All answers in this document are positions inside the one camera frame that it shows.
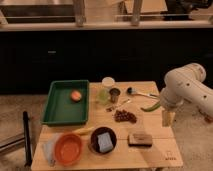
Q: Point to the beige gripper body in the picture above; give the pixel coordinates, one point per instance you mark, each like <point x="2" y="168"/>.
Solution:
<point x="167" y="118"/>

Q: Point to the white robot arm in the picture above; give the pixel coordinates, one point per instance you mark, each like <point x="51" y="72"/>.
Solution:
<point x="185" y="83"/>

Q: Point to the green plastic tray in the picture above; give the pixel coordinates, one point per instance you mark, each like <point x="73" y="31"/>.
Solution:
<point x="60" y="109"/>

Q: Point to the green chili pepper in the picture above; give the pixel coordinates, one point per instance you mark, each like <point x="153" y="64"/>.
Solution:
<point x="151" y="108"/>

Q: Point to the wooden folding table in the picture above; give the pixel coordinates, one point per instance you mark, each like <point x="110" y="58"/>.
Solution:
<point x="163" y="153"/>

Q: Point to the black head brush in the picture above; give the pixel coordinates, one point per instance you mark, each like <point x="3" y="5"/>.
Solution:
<point x="132" y="91"/>

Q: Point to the bunch of dark grapes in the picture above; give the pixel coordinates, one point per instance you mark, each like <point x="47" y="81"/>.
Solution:
<point x="123" y="115"/>

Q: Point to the small metal cup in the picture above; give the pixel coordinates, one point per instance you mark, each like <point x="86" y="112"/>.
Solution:
<point x="114" y="95"/>

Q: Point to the small metal spoon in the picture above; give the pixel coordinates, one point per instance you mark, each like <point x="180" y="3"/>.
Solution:
<point x="117" y="106"/>

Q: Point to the blue grey sponge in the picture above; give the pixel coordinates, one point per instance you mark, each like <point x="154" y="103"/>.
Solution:
<point x="105" y="143"/>

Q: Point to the green translucent cup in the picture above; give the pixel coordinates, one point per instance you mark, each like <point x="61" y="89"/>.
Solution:
<point x="103" y="96"/>

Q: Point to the black bowl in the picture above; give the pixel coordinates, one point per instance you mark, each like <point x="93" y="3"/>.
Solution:
<point x="94" y="138"/>

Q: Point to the yellow banana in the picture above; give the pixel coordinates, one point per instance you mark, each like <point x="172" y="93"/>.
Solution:
<point x="83" y="131"/>

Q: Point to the orange peach fruit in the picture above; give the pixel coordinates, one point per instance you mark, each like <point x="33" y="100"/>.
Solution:
<point x="75" y="95"/>

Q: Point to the orange plastic bowl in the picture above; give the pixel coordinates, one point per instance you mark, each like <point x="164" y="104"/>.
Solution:
<point x="68" y="149"/>

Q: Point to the black pole stand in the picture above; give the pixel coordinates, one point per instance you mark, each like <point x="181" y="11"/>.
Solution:
<point x="27" y="139"/>

